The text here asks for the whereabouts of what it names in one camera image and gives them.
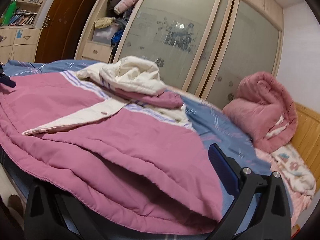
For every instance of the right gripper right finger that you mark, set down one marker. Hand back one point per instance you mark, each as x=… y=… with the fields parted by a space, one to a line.
x=271 y=218

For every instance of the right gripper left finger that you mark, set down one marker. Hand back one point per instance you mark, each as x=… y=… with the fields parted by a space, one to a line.
x=52 y=213

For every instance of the pink white hooded jacket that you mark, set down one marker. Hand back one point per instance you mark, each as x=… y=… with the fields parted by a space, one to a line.
x=137 y=161

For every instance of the light wood side cabinet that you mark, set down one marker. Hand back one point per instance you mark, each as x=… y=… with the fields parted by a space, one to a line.
x=19 y=43

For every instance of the floral white blanket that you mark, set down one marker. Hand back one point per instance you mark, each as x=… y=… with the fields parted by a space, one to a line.
x=296 y=172

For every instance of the brown wooden door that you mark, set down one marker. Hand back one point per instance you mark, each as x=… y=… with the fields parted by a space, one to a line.
x=62 y=29

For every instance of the wooden bed headboard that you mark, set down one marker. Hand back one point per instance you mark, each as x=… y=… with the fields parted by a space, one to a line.
x=307 y=139

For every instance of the rolled pink quilt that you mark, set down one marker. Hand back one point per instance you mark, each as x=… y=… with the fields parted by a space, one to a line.
x=264 y=110

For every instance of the clear plastic storage box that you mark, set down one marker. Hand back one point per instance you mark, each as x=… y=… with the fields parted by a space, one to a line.
x=105 y=35

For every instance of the beige cloth bag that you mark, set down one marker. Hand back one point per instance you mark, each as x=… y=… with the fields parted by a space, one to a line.
x=103 y=22

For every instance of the blue garment in wardrobe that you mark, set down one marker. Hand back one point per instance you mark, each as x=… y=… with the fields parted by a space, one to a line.
x=117 y=37

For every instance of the beige sliding door wardrobe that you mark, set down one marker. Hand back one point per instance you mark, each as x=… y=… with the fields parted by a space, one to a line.
x=204 y=47

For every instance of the wall bookshelf with books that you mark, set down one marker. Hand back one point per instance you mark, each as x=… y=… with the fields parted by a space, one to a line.
x=26 y=12

